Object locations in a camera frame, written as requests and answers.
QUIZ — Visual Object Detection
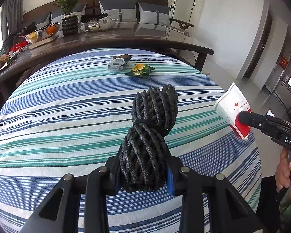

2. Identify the black foam net roll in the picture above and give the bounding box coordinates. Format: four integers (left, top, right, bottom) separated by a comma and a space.
119, 84, 178, 193

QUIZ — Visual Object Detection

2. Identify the right hand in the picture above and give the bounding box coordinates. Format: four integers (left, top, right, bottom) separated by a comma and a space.
275, 148, 291, 199

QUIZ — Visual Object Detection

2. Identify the striped tablecloth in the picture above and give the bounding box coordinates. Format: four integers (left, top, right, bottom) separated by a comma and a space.
0, 48, 261, 232

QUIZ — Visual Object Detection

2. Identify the green snack packet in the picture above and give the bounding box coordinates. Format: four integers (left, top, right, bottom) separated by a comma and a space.
126, 63, 155, 78

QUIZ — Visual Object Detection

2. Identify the dark clear wrapper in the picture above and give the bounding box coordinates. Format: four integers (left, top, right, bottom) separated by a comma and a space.
106, 54, 131, 70

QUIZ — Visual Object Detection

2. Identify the grey white pillow right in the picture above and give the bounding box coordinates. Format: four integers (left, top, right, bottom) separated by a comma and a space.
138, 3, 170, 27

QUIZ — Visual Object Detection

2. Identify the grey white pillow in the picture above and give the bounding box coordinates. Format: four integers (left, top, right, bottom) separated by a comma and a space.
138, 3, 170, 27
99, 0, 138, 23

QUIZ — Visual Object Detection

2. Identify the dark long wooden table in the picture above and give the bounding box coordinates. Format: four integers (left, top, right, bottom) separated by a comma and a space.
0, 23, 214, 98

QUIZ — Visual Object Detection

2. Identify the fruit tray with oranges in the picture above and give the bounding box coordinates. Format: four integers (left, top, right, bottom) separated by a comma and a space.
20, 22, 59, 44

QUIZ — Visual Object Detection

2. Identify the potted green plant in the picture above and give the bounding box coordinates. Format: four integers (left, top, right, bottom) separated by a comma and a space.
55, 0, 78, 36

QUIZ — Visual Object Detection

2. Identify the grey white pillow left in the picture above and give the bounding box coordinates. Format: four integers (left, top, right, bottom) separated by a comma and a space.
99, 0, 138, 23

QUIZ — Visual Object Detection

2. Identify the glass bowl with tape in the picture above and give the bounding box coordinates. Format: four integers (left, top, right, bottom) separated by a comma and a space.
78, 17, 117, 33

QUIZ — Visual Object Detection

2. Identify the brown sofa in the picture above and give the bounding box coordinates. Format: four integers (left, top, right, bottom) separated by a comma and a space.
22, 0, 168, 30

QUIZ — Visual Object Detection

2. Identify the grey curtain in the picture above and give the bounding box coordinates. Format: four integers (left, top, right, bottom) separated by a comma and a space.
1, 0, 23, 42

